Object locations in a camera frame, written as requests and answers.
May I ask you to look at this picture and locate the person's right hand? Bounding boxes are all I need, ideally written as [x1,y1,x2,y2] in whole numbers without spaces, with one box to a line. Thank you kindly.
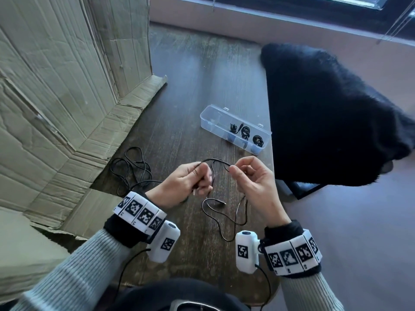
[226,155,291,229]

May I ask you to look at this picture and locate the person's left hand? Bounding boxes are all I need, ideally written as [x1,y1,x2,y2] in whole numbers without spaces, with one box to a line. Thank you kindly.
[146,161,214,212]

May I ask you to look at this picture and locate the thin black cable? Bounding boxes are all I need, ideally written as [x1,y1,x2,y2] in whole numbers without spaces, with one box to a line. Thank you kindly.
[192,158,249,245]

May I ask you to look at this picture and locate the person's right forearm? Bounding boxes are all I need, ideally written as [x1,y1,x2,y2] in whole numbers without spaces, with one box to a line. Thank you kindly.
[263,219,345,311]

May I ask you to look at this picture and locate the person's left forearm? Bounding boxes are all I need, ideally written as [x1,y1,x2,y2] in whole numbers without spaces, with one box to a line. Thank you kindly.
[10,213,169,311]

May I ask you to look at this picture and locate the clear plastic box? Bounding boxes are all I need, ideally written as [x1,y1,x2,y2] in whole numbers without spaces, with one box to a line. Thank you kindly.
[200,105,272,156]

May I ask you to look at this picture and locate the left wrist marker band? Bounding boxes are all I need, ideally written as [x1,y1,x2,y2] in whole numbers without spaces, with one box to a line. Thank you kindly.
[112,191,168,237]

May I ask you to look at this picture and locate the wrist marker band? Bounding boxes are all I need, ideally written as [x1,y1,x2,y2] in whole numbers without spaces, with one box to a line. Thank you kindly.
[112,191,168,237]
[263,228,323,276]

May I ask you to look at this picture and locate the right wrist marker band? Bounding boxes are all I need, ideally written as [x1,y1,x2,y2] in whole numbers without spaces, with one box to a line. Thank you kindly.
[263,228,323,276]

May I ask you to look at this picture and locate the black fuzzy garment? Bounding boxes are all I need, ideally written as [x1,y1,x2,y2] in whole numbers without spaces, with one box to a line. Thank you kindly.
[260,43,415,187]

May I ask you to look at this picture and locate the person's black clothing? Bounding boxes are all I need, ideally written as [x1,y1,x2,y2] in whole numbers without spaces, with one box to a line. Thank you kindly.
[105,278,250,311]

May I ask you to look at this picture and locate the large folded cardboard sheet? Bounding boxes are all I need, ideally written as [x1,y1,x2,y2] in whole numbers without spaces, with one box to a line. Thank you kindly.
[0,0,169,245]

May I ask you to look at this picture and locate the beige cardboard box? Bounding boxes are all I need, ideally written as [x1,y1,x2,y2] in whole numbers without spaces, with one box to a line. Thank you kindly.
[0,207,73,303]

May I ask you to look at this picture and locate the tangled black cable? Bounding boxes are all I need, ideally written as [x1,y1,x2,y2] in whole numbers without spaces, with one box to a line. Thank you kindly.
[110,146,163,192]

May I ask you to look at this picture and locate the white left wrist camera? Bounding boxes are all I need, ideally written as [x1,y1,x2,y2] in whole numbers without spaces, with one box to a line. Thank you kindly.
[148,221,181,264]

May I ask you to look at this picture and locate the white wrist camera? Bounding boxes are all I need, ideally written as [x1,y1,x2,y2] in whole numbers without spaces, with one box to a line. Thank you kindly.
[235,230,260,275]
[148,221,181,264]

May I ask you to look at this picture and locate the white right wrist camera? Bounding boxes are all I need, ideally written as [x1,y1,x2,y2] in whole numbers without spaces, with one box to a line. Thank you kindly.
[235,230,260,275]

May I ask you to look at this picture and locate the left camera black cable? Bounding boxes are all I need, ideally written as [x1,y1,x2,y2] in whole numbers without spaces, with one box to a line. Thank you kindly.
[115,248,153,293]

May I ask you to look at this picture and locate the camera black cable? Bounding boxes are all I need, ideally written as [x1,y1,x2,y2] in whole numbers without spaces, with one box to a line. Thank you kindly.
[255,263,273,309]
[115,248,153,293]

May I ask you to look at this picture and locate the right camera black cable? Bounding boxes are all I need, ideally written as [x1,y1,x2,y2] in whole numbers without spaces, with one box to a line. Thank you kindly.
[255,263,273,309]

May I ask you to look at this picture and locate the dark window frame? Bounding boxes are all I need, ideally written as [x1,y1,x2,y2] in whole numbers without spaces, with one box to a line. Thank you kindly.
[308,0,415,39]

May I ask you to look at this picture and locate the window blind cords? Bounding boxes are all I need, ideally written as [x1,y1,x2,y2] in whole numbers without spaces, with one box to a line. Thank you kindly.
[375,0,415,46]

